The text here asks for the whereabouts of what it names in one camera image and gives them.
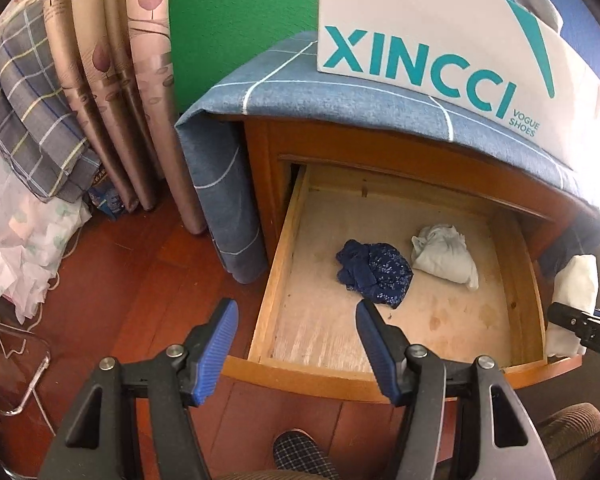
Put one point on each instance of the blue checked cloth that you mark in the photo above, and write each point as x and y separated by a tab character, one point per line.
280	80

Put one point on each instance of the beige leaf print curtain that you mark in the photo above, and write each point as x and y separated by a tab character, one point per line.
145	85

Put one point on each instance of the blue packet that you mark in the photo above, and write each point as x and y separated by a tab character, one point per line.
107	202

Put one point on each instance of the grey plaid bedding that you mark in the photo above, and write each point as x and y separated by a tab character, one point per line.
35	125

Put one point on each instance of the wooden drawer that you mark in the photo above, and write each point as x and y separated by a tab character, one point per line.
330	320

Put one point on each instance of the beige underwear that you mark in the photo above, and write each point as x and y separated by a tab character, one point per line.
575	280

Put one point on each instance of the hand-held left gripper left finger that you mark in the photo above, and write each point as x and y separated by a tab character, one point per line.
215	355

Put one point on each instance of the clear plastic stool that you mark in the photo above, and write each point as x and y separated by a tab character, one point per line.
40	360

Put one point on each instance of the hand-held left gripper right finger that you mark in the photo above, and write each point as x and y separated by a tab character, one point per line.
380	355

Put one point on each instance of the person's left plaid slipper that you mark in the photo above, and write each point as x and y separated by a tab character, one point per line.
300	452

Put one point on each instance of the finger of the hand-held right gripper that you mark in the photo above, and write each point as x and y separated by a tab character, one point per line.
570	321

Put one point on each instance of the green foam mat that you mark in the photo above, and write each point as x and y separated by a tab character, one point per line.
240	10

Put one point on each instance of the white floral sheet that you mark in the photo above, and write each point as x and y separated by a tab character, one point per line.
20	240

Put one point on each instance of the light grey underwear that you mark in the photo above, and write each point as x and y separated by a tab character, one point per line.
445	260

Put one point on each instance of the wooden nightstand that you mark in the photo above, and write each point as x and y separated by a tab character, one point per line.
260	185

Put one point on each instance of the person's right leg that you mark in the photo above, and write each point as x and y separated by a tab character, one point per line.
570	440

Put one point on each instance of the dark blue underwear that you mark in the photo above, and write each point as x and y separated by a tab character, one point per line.
375	270

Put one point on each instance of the white shoe box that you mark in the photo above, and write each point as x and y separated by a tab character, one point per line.
430	25

